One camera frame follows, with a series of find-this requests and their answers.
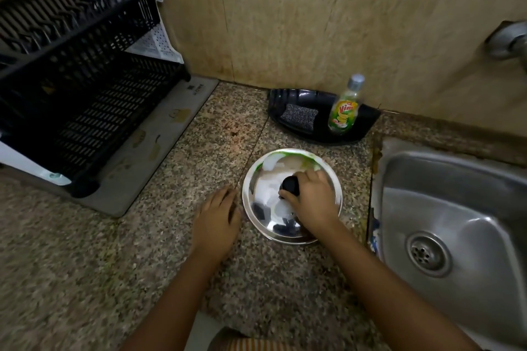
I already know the stainless steel sink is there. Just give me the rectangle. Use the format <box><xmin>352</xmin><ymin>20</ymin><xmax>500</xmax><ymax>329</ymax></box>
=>
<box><xmin>368</xmin><ymin>137</ymin><xmax>527</xmax><ymax>351</ymax></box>

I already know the black plastic dish rack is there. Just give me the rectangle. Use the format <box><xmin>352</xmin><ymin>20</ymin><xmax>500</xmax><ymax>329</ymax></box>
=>
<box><xmin>0</xmin><ymin>0</ymin><xmax>191</xmax><ymax>198</ymax></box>

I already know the person's striped clothing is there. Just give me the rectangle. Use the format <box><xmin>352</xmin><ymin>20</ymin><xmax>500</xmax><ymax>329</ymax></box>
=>
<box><xmin>208</xmin><ymin>327</ymin><xmax>289</xmax><ymax>351</ymax></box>

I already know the person's right hand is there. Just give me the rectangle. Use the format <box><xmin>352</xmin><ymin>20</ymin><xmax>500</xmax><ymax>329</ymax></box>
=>
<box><xmin>278</xmin><ymin>169</ymin><xmax>343</xmax><ymax>237</ymax></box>

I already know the person's left forearm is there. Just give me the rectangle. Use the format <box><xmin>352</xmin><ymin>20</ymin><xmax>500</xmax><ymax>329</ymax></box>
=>
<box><xmin>119</xmin><ymin>250</ymin><xmax>225</xmax><ymax>351</ymax></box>

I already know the person's left hand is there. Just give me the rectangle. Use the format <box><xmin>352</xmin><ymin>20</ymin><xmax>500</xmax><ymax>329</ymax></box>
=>
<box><xmin>191</xmin><ymin>186</ymin><xmax>242</xmax><ymax>264</ymax></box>

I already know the black plastic tray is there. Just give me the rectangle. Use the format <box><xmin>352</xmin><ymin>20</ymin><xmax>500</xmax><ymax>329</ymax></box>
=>
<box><xmin>268</xmin><ymin>88</ymin><xmax>381</xmax><ymax>145</ymax></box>

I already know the grey scouring pad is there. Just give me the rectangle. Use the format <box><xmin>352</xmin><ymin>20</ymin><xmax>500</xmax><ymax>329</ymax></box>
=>
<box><xmin>280</xmin><ymin>103</ymin><xmax>320</xmax><ymax>132</ymax></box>

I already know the person's right forearm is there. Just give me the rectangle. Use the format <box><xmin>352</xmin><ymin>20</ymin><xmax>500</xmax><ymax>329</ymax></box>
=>
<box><xmin>307</xmin><ymin>217</ymin><xmax>482</xmax><ymax>351</ymax></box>

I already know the steel pot lid black knob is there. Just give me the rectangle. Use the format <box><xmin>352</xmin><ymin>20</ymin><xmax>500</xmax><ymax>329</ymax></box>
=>
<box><xmin>242</xmin><ymin>148</ymin><xmax>343</xmax><ymax>245</ymax></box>

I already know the green dish soap bottle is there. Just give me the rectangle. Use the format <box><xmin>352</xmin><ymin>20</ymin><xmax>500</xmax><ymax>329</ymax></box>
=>
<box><xmin>328</xmin><ymin>74</ymin><xmax>366</xmax><ymax>134</ymax></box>

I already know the white perforated plastic tray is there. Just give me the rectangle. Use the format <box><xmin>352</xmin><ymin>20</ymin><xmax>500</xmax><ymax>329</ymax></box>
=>
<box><xmin>125</xmin><ymin>0</ymin><xmax>184</xmax><ymax>64</ymax></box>

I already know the sink drain strainer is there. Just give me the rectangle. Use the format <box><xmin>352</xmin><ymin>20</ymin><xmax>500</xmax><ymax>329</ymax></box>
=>
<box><xmin>405</xmin><ymin>231</ymin><xmax>453</xmax><ymax>278</ymax></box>

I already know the grey drying mat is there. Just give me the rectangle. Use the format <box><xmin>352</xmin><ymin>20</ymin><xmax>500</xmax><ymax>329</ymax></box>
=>
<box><xmin>0</xmin><ymin>75</ymin><xmax>220</xmax><ymax>218</ymax></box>

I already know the chrome wall tap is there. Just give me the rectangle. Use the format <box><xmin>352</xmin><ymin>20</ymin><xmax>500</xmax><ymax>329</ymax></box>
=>
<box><xmin>485</xmin><ymin>20</ymin><xmax>527</xmax><ymax>72</ymax></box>

